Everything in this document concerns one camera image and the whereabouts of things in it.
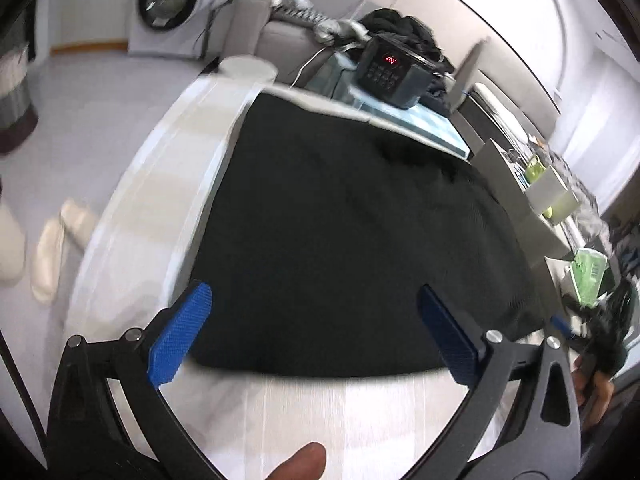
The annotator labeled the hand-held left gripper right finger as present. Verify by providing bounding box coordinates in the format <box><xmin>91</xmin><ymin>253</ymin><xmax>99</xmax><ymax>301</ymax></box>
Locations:
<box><xmin>407</xmin><ymin>284</ymin><xmax>582</xmax><ymax>480</ymax></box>

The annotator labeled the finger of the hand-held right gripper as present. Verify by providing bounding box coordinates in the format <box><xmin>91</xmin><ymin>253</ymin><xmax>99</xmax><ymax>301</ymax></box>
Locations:
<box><xmin>550</xmin><ymin>312</ymin><xmax>587</xmax><ymax>352</ymax></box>

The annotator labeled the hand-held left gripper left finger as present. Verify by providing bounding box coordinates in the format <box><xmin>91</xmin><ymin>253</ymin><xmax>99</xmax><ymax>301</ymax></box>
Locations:
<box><xmin>46</xmin><ymin>281</ymin><xmax>226</xmax><ymax>480</ymax></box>

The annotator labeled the black knit sweater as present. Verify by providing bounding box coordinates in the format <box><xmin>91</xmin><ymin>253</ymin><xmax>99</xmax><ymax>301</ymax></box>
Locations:
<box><xmin>189</xmin><ymin>92</ymin><xmax>551</xmax><ymax>378</ymax></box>

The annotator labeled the pile of black clothes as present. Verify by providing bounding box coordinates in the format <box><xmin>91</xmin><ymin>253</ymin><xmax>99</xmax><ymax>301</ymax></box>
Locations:
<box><xmin>360</xmin><ymin>8</ymin><xmax>453</xmax><ymax>111</ymax></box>

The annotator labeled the person's right hand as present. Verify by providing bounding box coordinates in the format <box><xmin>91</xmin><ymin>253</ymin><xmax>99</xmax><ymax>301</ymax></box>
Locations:
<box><xmin>574</xmin><ymin>355</ymin><xmax>616</xmax><ymax>428</ymax></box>

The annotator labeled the person's left hand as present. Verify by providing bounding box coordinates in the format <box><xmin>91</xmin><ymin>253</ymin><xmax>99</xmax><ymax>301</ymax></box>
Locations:
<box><xmin>265</xmin><ymin>442</ymin><xmax>328</xmax><ymax>480</ymax></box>

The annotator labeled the green packet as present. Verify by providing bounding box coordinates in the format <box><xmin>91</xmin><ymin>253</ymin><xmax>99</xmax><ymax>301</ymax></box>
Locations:
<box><xmin>570</xmin><ymin>249</ymin><xmax>608</xmax><ymax>306</ymax></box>

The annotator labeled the beige side table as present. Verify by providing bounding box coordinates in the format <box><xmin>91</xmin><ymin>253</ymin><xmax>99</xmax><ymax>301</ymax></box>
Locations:
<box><xmin>470</xmin><ymin>140</ymin><xmax>576</xmax><ymax>266</ymax></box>

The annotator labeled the cream cup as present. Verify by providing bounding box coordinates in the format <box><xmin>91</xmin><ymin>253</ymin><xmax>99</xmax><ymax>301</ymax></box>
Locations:
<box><xmin>546</xmin><ymin>192</ymin><xmax>581</xmax><ymax>224</ymax></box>

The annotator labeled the white paper towel roll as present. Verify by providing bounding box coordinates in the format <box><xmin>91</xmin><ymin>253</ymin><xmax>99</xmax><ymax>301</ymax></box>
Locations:
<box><xmin>527</xmin><ymin>165</ymin><xmax>571</xmax><ymax>213</ymax></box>

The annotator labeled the beige slipper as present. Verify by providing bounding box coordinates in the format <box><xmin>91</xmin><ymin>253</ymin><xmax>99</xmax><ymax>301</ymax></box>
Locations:
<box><xmin>31</xmin><ymin>220</ymin><xmax>66</xmax><ymax>303</ymax></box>
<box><xmin>60</xmin><ymin>199</ymin><xmax>101</xmax><ymax>248</ymax></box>

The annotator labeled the white trash bin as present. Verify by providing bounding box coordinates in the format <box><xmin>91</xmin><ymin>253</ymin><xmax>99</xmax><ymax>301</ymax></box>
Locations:
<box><xmin>0</xmin><ymin>180</ymin><xmax>26</xmax><ymax>283</ymax></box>

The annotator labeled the beige leather sofa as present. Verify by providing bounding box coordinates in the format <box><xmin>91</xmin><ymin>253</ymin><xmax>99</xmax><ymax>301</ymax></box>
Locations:
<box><xmin>450</xmin><ymin>40</ymin><xmax>531</xmax><ymax>126</ymax></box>

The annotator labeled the dark pressure cooker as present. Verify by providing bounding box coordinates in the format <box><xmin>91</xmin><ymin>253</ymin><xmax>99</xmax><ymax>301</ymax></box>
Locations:
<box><xmin>355</xmin><ymin>35</ymin><xmax>433</xmax><ymax>110</ymax></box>

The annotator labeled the woven laundry basket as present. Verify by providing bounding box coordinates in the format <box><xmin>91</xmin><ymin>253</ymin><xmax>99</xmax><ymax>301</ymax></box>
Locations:
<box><xmin>0</xmin><ymin>42</ymin><xmax>40</xmax><ymax>153</ymax></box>

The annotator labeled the grey sofa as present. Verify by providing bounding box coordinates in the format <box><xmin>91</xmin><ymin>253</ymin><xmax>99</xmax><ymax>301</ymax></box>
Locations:
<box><xmin>202</xmin><ymin>0</ymin><xmax>361</xmax><ymax>86</ymax></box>

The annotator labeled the grey crumpled cloth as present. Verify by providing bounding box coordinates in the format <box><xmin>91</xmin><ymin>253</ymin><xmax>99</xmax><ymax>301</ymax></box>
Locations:
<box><xmin>312</xmin><ymin>17</ymin><xmax>371</xmax><ymax>43</ymax></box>

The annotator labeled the white washing machine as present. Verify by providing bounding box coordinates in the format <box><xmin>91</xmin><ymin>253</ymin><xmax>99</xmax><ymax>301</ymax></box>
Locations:
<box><xmin>127</xmin><ymin>0</ymin><xmax>236</xmax><ymax>58</ymax></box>

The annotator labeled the houndstooth cushion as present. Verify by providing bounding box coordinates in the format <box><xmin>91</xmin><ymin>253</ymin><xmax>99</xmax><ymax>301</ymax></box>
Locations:
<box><xmin>280</xmin><ymin>2</ymin><xmax>326</xmax><ymax>27</ymax></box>

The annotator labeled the white power cable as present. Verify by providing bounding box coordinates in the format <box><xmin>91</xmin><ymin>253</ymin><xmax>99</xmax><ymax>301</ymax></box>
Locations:
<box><xmin>295</xmin><ymin>47</ymin><xmax>326</xmax><ymax>86</ymax></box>

